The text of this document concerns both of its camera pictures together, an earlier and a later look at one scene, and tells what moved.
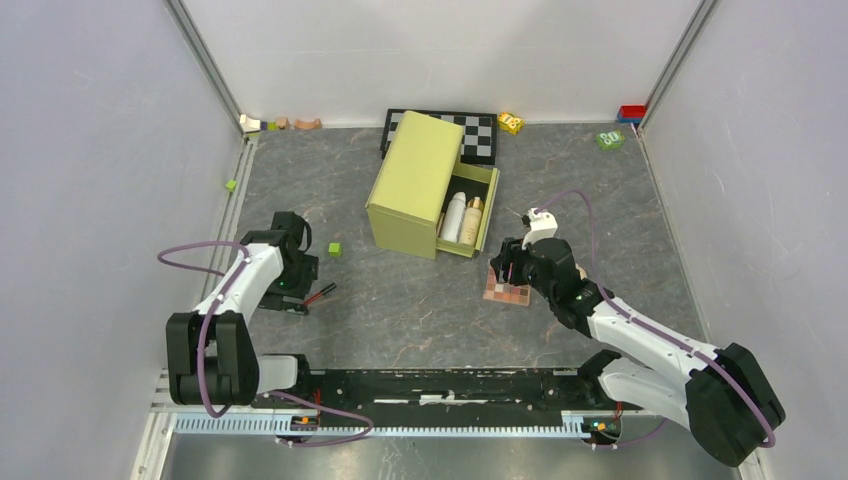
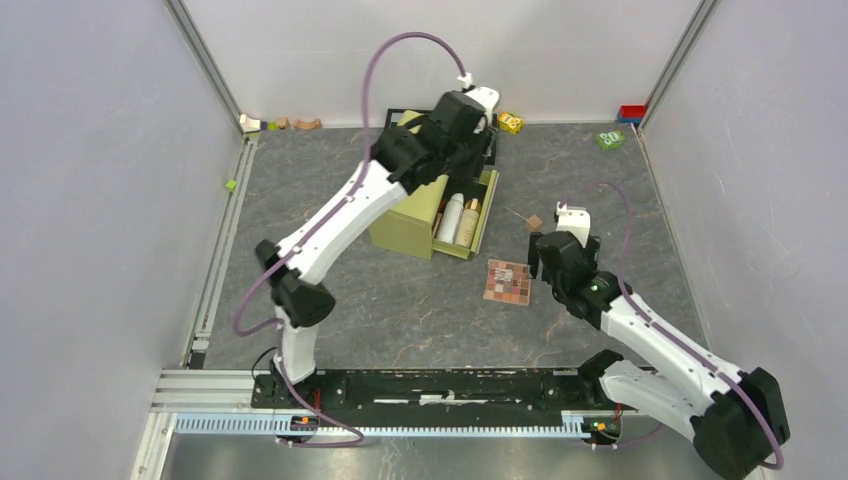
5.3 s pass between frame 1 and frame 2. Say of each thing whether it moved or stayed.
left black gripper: moved
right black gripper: moved
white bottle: stayed
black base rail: stayed
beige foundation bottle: stayed
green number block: stayed
